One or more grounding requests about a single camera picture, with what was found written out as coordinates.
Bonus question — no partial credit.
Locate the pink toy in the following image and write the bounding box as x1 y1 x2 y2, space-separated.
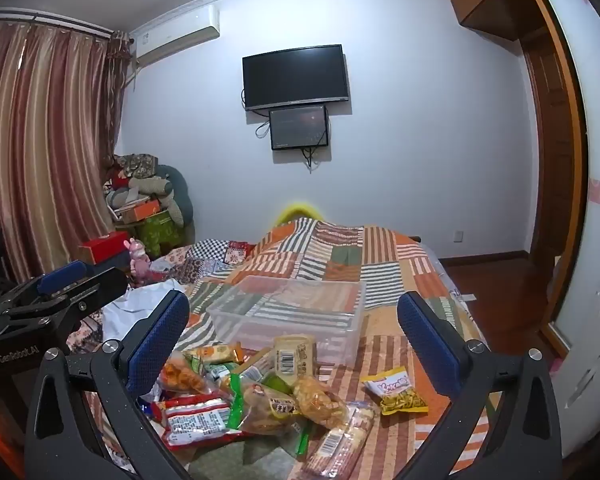
125 239 152 279

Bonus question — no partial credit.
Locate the black wall television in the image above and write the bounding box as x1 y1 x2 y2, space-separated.
242 44 351 112

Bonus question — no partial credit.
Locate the bag of orange balls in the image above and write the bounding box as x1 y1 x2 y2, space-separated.
159 352 216 397

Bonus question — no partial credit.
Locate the orange box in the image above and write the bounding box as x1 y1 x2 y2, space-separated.
115 199 163 224

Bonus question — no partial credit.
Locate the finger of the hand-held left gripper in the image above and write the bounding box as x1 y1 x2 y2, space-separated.
0 261 101 312
7 267 129 332

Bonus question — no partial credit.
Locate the curtain rail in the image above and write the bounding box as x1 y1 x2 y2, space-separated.
0 6 131 42

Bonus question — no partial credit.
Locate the green snack packet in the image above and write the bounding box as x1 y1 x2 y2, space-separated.
207 362 246 384

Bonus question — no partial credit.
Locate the green box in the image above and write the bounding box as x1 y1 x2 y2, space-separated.
132 212 191 261

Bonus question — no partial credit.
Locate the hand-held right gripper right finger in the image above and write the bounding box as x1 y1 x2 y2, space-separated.
396 290 565 480

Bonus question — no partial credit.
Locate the green-edged bread packet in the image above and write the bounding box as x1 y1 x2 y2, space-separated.
229 374 312 437

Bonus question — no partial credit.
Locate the beige snack packet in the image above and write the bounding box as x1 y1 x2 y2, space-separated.
272 335 318 382

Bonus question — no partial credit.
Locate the blue snack packet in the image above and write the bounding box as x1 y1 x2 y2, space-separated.
139 395 166 423

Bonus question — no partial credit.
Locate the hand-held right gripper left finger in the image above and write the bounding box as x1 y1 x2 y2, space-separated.
25 290 191 480

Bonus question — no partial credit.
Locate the patterned cloth bundle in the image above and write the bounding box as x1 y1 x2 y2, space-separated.
112 154 159 179

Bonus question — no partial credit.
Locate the black cable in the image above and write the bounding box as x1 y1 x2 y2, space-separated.
300 146 331 175

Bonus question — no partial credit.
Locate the yellow object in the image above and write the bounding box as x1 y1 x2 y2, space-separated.
275 202 326 227

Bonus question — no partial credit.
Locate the striped patchwork quilt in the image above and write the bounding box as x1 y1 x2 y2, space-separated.
65 217 491 480

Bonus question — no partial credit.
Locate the wooden door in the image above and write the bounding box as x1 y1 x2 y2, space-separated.
517 0 591 361

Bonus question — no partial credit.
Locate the white air conditioner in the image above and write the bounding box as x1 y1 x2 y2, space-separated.
130 5 221 67

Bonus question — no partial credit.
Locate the white cloth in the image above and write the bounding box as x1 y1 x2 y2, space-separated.
102 280 187 347

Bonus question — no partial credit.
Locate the clear bag of fried snacks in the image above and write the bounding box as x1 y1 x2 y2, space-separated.
292 377 352 432

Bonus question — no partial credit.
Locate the red box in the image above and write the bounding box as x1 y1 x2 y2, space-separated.
77 231 131 266

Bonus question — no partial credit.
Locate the striped brown curtain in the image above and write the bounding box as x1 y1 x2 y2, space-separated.
0 20 131 288

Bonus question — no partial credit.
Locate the small black monitor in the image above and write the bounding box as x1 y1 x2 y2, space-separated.
269 105 330 151

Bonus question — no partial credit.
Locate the white appliance with stickers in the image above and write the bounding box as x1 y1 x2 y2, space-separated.
555 267 600 441

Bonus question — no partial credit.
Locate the clear plastic container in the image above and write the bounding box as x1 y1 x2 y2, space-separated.
207 275 368 367

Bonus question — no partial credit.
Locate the grey plush toy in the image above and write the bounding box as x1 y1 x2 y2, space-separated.
105 175 176 211

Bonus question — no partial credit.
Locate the orange cake packet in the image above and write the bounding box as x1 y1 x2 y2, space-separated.
187 342 243 364

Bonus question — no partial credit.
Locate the yellow snack packet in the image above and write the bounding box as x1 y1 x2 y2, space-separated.
360 367 429 416

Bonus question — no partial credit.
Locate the long clear cake packet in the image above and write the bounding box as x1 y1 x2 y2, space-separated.
300 402 381 479

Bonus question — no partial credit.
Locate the checkered floral quilt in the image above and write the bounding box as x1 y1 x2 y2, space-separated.
147 237 261 292

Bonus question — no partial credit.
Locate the red sausage packet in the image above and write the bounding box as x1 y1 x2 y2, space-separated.
159 394 242 450

